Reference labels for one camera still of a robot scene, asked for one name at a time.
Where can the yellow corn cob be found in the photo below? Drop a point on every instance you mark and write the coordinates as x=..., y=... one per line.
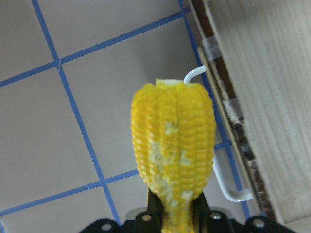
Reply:
x=173, y=136

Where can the light wood drawer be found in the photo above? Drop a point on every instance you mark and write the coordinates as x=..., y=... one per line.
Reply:
x=260, y=51

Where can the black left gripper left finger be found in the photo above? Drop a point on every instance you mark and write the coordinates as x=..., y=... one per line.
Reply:
x=150, y=221

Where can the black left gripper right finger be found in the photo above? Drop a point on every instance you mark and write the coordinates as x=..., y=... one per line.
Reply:
x=206, y=220

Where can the white metal drawer handle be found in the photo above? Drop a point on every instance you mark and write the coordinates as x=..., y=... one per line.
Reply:
x=234, y=196

